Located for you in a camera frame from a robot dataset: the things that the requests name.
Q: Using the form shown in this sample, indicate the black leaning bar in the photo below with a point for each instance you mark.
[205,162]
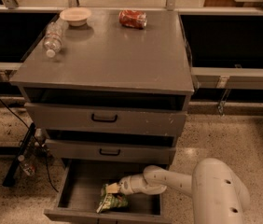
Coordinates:
[9,180]

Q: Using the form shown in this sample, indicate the metal railing frame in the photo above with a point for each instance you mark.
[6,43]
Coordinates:
[106,3]

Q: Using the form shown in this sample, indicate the plastic bottle on floor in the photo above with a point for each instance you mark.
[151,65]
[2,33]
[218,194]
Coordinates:
[26,165]

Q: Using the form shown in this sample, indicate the beige paper bowl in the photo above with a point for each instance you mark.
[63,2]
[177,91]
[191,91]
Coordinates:
[75,16]

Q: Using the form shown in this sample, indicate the red crushed soda can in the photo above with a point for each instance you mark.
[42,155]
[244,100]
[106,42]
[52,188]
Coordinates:
[133,19]

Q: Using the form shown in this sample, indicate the green jalapeno chip bag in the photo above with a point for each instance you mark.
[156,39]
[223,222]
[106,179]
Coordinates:
[110,201]

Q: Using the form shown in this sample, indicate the grey middle drawer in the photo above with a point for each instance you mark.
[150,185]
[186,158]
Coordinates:
[110,152]

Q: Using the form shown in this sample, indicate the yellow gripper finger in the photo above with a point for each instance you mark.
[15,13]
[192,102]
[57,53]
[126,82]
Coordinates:
[113,188]

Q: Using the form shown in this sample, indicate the grey drawer cabinet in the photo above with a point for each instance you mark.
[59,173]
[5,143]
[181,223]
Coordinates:
[104,64]

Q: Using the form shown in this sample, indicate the grey open bottom drawer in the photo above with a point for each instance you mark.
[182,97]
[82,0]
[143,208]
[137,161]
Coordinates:
[80,194]

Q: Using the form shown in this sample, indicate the grey top drawer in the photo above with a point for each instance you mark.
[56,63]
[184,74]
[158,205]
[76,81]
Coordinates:
[106,120]

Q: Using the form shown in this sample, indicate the clear plastic water bottle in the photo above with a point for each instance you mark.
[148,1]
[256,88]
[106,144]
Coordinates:
[52,41]

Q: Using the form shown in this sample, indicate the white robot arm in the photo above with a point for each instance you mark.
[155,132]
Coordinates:
[218,195]

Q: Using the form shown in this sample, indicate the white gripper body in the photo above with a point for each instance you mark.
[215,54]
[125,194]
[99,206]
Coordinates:
[128,185]

